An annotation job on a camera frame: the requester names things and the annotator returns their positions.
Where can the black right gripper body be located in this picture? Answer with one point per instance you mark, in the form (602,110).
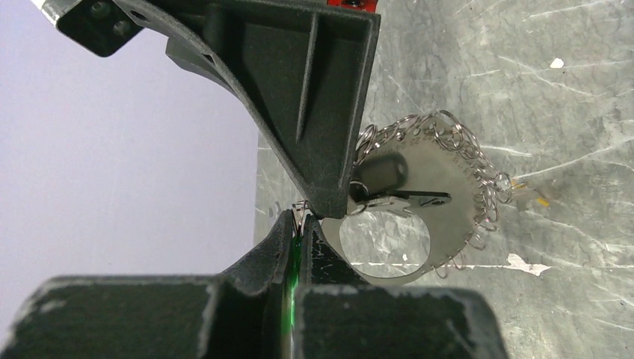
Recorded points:
(99,26)

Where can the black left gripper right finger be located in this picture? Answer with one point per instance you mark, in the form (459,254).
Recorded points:
(337,314)

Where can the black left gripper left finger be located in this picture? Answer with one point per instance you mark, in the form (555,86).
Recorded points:
(242,312)

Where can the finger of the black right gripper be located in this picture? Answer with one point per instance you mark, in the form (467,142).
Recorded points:
(300,68)

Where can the green key tag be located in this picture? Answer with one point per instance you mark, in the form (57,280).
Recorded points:
(291,285)

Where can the silver key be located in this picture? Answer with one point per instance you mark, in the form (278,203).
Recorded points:
(397,202)

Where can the yellow key tag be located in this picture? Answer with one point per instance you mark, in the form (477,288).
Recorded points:
(522,194)

